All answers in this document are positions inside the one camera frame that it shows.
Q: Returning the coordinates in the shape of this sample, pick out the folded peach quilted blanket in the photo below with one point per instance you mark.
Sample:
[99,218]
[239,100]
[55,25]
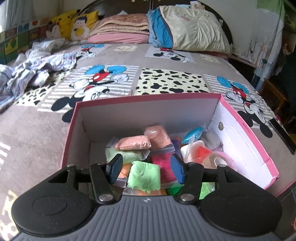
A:
[124,24]

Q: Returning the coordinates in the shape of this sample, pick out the crumpled white cloth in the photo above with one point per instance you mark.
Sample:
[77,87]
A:
[46,46]

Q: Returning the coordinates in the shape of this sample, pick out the colourful foam wall padding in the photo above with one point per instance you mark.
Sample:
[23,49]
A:
[16,39]

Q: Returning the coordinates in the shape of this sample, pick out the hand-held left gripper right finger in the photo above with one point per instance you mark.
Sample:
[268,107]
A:
[177,169]

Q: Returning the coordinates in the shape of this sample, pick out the pink cardboard box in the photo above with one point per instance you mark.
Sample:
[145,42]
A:
[138,115]

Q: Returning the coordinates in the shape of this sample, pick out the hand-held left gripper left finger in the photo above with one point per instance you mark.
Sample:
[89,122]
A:
[115,170]

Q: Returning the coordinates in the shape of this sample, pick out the dark wooden headboard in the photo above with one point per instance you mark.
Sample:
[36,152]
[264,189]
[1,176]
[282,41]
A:
[227,25]

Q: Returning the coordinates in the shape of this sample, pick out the tree printed fabric wardrobe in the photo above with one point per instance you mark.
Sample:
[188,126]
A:
[266,46]

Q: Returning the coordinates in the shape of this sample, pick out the white plush toy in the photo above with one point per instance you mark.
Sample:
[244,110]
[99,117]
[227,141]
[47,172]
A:
[52,31]

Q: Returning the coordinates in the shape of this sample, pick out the cartoon mouse printed blanket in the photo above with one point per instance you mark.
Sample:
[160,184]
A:
[34,139]

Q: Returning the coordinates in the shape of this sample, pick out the dark jacket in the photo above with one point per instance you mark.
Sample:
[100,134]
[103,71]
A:
[288,78]

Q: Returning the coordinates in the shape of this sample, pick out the pile of coloured clay packets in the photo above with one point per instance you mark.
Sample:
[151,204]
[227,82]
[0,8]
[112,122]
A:
[136,142]

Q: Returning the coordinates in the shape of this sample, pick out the pink pillow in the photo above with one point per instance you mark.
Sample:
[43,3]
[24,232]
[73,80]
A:
[115,39]

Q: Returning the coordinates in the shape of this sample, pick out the crumpled striped cloth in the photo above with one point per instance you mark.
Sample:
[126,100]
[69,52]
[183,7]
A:
[46,64]

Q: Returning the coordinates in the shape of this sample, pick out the cream and blue pillow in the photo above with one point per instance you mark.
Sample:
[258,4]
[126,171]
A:
[196,27]

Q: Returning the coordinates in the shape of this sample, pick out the light green clay packet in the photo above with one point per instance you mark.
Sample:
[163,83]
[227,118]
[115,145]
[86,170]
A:
[143,176]

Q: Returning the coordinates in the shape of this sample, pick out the wooden stool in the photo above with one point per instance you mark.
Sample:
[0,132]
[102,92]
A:
[275,97]

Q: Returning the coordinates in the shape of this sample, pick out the yellow cartoon cushion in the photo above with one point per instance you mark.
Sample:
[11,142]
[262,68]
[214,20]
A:
[82,26]

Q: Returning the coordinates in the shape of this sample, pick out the yellow plush toy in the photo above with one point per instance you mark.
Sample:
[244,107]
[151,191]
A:
[63,22]

